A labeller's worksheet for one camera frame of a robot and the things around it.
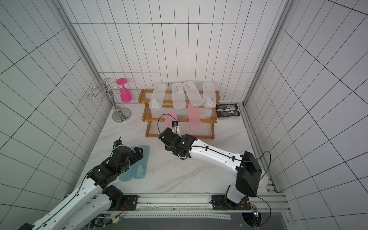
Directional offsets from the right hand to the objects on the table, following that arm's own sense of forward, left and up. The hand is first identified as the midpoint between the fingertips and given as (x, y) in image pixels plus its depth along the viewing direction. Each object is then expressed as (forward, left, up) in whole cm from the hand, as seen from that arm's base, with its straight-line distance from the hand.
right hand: (168, 142), depth 79 cm
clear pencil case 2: (+24, -23, +13) cm, 35 cm away
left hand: (-6, +19, -6) cm, 21 cm away
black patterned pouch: (+40, -41, -15) cm, 60 cm away
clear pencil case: (+21, +8, +14) cm, 27 cm away
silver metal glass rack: (+29, +44, -13) cm, 54 cm away
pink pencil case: (+17, -14, 0) cm, 22 cm away
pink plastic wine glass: (+34, +36, +3) cm, 49 cm away
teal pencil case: (-10, +17, -14) cm, 24 cm away
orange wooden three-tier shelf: (+16, +11, 0) cm, 20 cm away
